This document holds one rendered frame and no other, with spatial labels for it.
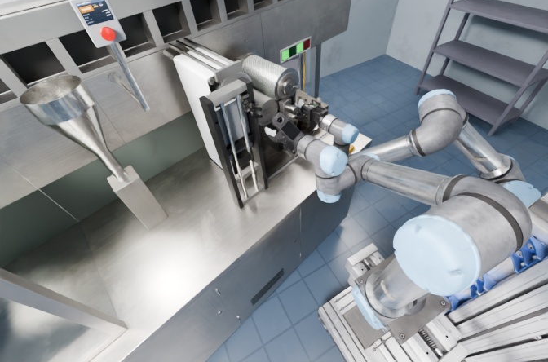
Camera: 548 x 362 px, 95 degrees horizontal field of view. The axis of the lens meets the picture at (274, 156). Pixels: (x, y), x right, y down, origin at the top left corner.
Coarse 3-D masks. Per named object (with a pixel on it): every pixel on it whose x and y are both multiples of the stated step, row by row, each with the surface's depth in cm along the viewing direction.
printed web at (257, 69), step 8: (256, 56) 117; (248, 64) 115; (256, 64) 113; (264, 64) 111; (272, 64) 110; (240, 72) 89; (248, 72) 116; (256, 72) 112; (264, 72) 109; (272, 72) 107; (280, 72) 106; (224, 80) 87; (256, 80) 113; (264, 80) 109; (272, 80) 106; (216, 88) 88; (256, 88) 118; (264, 88) 112; (272, 88) 107; (272, 96) 111; (232, 160) 115
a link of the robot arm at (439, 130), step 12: (432, 120) 80; (444, 120) 78; (456, 120) 78; (420, 132) 82; (432, 132) 79; (444, 132) 78; (456, 132) 78; (384, 144) 91; (396, 144) 87; (408, 144) 84; (420, 144) 81; (432, 144) 80; (444, 144) 80; (348, 156) 100; (384, 156) 90; (396, 156) 88; (408, 156) 86; (420, 156) 84
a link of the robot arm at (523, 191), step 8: (504, 184) 92; (512, 184) 90; (520, 184) 90; (528, 184) 89; (512, 192) 88; (520, 192) 88; (528, 192) 87; (536, 192) 87; (528, 200) 86; (536, 200) 86
